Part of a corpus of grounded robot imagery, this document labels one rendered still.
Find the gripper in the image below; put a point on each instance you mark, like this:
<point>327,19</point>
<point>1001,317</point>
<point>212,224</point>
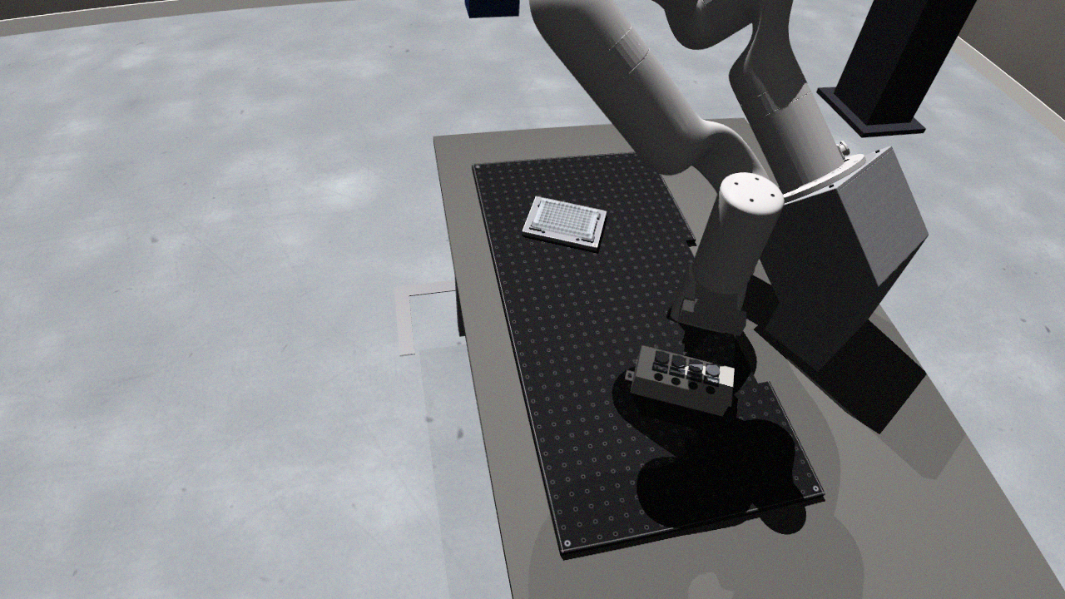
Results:
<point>687,287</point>

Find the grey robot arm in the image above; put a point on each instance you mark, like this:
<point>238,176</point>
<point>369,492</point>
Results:
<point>606,55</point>

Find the white operator panel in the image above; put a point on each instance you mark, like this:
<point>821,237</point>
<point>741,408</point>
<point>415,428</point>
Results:
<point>672,379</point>

